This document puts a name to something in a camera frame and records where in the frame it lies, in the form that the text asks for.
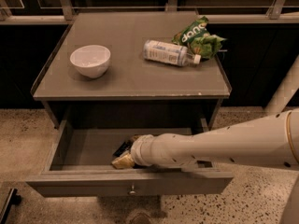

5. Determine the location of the white labelled plastic bottle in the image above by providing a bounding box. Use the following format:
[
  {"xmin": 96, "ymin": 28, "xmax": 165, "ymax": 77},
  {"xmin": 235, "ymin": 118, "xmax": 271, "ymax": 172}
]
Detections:
[{"xmin": 143, "ymin": 40, "xmax": 201, "ymax": 67}]

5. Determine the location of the open grey top drawer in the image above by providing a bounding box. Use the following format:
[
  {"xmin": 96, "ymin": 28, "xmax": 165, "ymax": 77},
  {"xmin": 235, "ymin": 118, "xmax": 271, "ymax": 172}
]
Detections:
[{"xmin": 26, "ymin": 119, "xmax": 234, "ymax": 197}]

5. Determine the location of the dark blue rxbar wrapper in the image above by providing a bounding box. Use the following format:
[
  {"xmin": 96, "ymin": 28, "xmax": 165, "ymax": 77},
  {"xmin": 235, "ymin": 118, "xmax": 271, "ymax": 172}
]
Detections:
[{"xmin": 113, "ymin": 140, "xmax": 133, "ymax": 157}]

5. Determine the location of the black object at floor edge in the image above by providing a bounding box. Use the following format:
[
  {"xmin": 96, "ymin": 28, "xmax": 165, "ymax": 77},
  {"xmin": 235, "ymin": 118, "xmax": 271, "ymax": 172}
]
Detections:
[{"xmin": 0, "ymin": 188, "xmax": 22, "ymax": 224}]

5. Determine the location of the white ceramic bowl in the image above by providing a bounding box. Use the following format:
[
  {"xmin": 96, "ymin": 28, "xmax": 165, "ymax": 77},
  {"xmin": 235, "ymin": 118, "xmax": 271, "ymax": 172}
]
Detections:
[{"xmin": 70, "ymin": 45, "xmax": 111, "ymax": 78}]

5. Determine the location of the small metal drawer knob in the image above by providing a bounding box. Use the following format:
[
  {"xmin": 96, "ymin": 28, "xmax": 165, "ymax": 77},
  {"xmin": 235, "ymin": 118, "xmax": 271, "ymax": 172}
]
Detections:
[{"xmin": 128, "ymin": 186, "xmax": 137, "ymax": 196}]

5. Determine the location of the green chip bag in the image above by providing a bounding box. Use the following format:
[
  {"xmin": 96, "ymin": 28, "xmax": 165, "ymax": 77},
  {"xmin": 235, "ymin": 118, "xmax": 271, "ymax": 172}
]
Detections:
[{"xmin": 172, "ymin": 16, "xmax": 225, "ymax": 59}]

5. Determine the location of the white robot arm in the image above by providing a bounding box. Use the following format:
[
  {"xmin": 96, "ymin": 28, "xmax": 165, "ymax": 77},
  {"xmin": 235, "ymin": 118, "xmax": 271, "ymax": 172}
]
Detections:
[{"xmin": 113, "ymin": 63, "xmax": 299, "ymax": 224}]

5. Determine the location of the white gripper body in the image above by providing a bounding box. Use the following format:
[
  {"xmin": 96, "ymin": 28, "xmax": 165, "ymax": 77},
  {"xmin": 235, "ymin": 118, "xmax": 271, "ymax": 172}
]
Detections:
[{"xmin": 131, "ymin": 134, "xmax": 154, "ymax": 166}]

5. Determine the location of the metal railing frame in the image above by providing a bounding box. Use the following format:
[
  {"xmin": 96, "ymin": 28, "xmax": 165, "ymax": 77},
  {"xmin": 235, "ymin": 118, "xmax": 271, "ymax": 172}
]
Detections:
[{"xmin": 0, "ymin": 0, "xmax": 299, "ymax": 24}]

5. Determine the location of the grey cabinet with counter top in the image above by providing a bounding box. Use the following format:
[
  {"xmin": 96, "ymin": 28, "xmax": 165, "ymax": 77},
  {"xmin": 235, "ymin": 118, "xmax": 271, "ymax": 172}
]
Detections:
[{"xmin": 32, "ymin": 12, "xmax": 231, "ymax": 129}]

